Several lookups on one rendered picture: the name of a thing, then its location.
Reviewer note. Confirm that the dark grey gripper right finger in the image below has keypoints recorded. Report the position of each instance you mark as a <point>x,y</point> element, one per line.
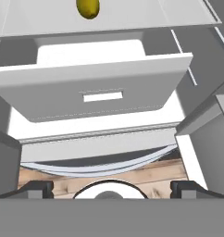
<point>184,189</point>

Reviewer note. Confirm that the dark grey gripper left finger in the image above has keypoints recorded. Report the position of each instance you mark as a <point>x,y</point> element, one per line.
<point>39,189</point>

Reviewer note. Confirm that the grey fridge door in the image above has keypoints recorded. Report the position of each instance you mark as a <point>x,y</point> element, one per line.
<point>4,160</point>
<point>209,145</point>

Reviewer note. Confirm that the white fridge drawer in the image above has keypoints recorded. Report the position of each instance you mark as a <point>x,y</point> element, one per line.
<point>95,83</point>

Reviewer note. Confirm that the grey fridge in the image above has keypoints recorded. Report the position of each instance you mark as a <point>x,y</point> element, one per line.
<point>197,46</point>

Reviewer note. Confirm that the clear glass fridge shelf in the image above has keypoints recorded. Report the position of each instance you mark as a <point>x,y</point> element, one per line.
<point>123,17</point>

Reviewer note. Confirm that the yellow lemon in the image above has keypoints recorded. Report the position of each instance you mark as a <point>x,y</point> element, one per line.
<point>88,8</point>

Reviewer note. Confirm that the grey freezer drawer front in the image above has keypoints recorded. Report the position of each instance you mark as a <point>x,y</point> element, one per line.
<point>95,146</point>

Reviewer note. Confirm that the white round black-rimmed disc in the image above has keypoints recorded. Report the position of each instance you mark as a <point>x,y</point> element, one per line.
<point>110,189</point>

